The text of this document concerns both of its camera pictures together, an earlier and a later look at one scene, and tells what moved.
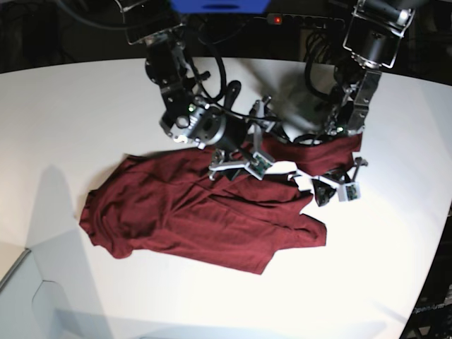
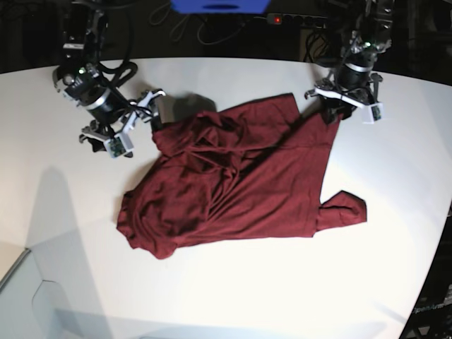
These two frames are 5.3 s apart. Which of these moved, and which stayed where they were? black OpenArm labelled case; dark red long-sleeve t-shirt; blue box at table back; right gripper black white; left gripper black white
Moved: right gripper black white; left gripper black white; dark red long-sleeve t-shirt
Stayed: black OpenArm labelled case; blue box at table back
